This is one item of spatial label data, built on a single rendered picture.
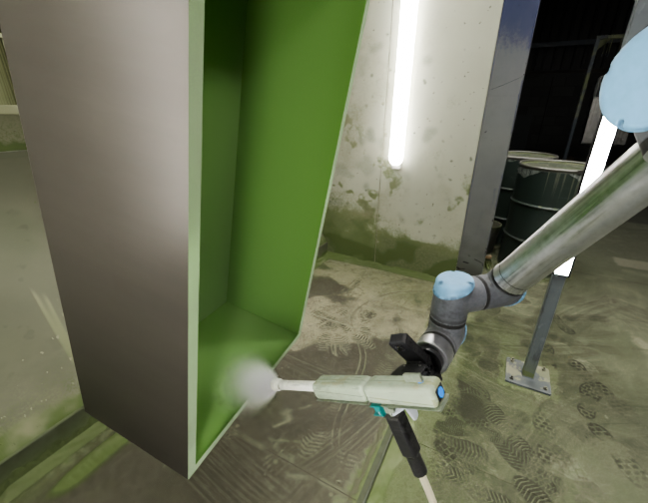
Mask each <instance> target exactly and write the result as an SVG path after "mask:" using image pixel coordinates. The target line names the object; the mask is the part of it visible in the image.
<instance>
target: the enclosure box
mask: <svg viewBox="0 0 648 503"><path fill-rule="evenodd" d="M369 2H370V0H0V29H1V34H2V38H3V43H4V47H5V52H6V56H7V61H8V66H9V70H10V75H11V79H12V84H13V88H14V93H15V97H16V102H17V106H18V111H19V115H20V120H21V124H22V129H23V133H24V138H25V142H26V147H27V152H28V156H29V161H30V165H31V170H32V174H33V179H34V183H35V188H36V192H37V197H38V201H39V206H40V210H41V215H42V219H43V224H44V228H45V233H46V237H47V242H48V247H49V251H50V256H51V260H52V265H53V269H54V274H55V277H56V282H57V286H58V291H59V295H60V300H61V304H62V309H63V313H64V318H65V322H66V327H67V332H68V336H69V341H70V345H71V350H72V354H73V359H74V363H75V368H76V372H77V377H78V381H79V386H80V390H81V395H82V399H83V404H84V408H85V412H87V413H88V414H90V415H91V416H93V417H94V418H96V419H97V420H99V421H100V422H102V423H103V424H105V425H106V426H108V427H109V428H111V429H112V430H114V431H115V432H117V433H118V434H120V435H121V436H123V437H124V438H126V439H127V440H129V441H131V442H132V443H134V444H135V445H137V446H138V447H140V448H141V449H143V450H144V451H146V452H147V453H149V454H150V455H152V456H153V457H155V458H156V459H158V460H159V461H161V462H162V463H164V464H165V465H167V466H168V467H170V468H171V469H173V470H174V471H176V472H177V473H179V474H180V475H182V476H184V477H185V478H187V479H188V480H189V479H190V477H191V476H192V475H193V474H194V472H195V471H196V470H197V468H198V467H199V466H200V465H201V463H202V462H203V461H204V459H205V458H206V457H207V455H208V454H209V453H210V452H211V450H212V449H213V448H214V446H215V445H216V444H217V443H218V441H219V440H220V439H221V437H222V436H223V435H224V434H225V432H226V431H227V430H228V428H229V427H230V426H231V425H232V419H231V420H230V421H229V423H222V422H214V421H210V420H209V419H207V418H205V417H204V416H202V414H201V413H200V411H199V408H198V405H197V381H198V372H199V369H200V367H201V365H202V362H203V361H204V359H205V358H206V357H207V355H208V354H209V352H210V351H211V350H212V349H214V348H215V347H216V346H217V345H218V344H220V343H222V342H224V341H226V340H228V339H233V338H244V339H250V340H252V341H254V342H256V343H258V344H260V345H261V346H262V347H263V348H264V349H265V350H266V351H267V352H268V354H269V355H270V357H271V358H272V360H273V362H274V363H275V365H276V366H277V365H278V364H279V363H280V361H281V360H282V359H283V357H284V356H285V355H286V354H287V352H288V351H289V350H290V348H291V347H292V346H293V344H294V343H295V342H296V341H297V339H298V338H299V337H300V335H301V331H302V327H303V322H304V317H305V312H306V307H307V303H308V298H309V293H310V288H311V283H312V279H313V274H314V269H315V264H316V259H317V255H318V250H319V245H320V240H321V236H322V231H323V226H324V217H325V213H326V208H327V203H328V198H329V193H330V189H331V184H332V179H333V174H334V169H335V165H336V160H337V155H338V150H339V145H340V141H341V136H342V131H343V126H344V122H345V117H346V112H347V107H348V102H349V98H350V93H351V88H352V83H353V78H354V74H355V69H356V64H357V59H358V54H359V50H360V45H361V40H362V35H363V30H364V26H365V21H366V16H367V11H368V7H369Z"/></svg>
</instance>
